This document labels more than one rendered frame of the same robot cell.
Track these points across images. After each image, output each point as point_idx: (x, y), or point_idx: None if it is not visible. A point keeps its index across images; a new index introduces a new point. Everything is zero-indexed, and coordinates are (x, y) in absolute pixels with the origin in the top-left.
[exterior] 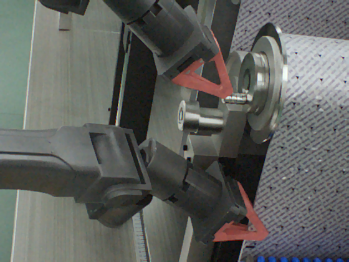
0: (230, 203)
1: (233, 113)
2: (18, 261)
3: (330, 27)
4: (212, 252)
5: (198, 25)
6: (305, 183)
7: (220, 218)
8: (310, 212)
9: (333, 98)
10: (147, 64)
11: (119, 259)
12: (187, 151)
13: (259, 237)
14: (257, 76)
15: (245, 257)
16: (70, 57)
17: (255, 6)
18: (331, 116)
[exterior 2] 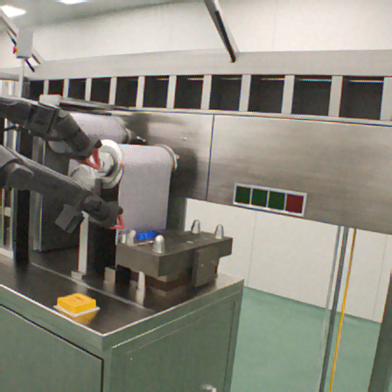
0: (118, 205)
1: (96, 180)
2: (11, 287)
3: None
4: (94, 253)
5: (90, 136)
6: (132, 199)
7: (116, 212)
8: (136, 213)
9: (136, 160)
10: (25, 190)
11: (52, 276)
12: None
13: (122, 227)
14: (108, 157)
15: (118, 240)
16: None
17: None
18: (136, 168)
